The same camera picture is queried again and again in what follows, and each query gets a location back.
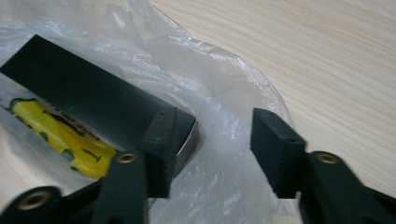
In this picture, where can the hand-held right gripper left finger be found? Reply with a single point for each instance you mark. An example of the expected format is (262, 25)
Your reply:
(158, 149)

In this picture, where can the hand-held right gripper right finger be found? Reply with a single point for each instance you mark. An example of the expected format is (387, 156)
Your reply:
(277, 149)

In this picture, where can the translucent smiley plastic bag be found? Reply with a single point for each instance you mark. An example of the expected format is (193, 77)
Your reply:
(224, 93)

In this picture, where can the black rectangular box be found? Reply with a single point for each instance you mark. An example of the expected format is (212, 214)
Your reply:
(93, 93)

